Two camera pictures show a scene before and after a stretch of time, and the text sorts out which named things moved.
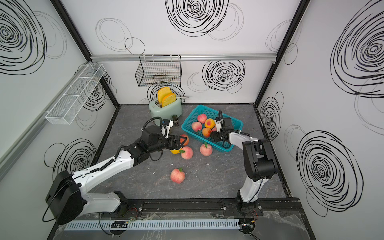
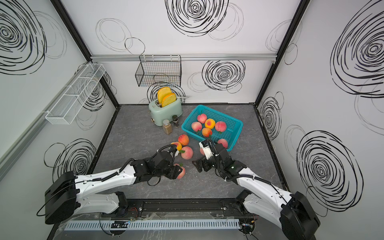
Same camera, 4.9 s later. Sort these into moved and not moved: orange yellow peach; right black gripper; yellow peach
Moved: right black gripper
Not moved: orange yellow peach; yellow peach
